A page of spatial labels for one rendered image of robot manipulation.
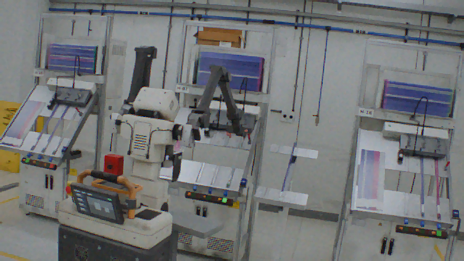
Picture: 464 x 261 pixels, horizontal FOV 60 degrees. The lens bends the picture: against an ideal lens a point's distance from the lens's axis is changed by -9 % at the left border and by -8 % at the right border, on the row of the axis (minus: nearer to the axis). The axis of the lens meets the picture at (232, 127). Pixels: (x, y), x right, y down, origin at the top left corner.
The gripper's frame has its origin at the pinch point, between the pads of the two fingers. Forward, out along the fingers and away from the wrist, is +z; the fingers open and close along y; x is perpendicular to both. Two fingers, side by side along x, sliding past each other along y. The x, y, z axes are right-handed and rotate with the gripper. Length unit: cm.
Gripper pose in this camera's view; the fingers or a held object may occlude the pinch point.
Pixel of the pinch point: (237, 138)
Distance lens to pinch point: 308.6
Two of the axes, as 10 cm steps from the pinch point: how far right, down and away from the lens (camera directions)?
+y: -9.7, -1.3, 2.1
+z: 0.8, 6.4, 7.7
